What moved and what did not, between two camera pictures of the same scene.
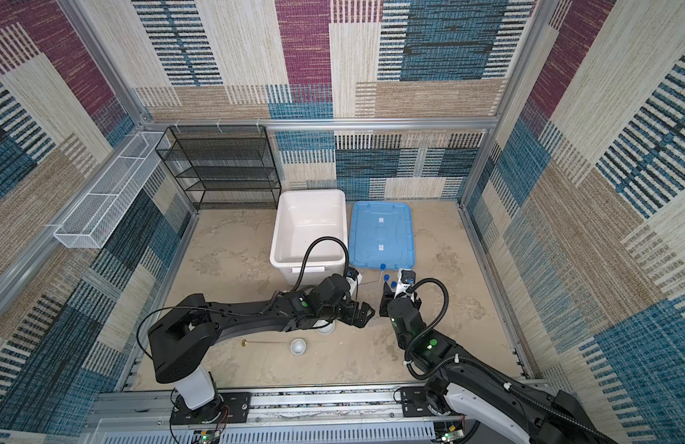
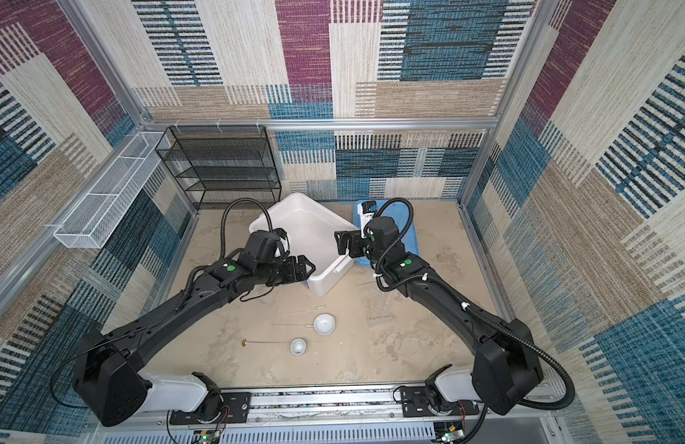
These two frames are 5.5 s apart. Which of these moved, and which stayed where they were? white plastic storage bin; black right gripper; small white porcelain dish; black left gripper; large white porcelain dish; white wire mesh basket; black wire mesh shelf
Moved: black left gripper; white plastic storage bin; black right gripper
Stayed: white wire mesh basket; large white porcelain dish; small white porcelain dish; black wire mesh shelf
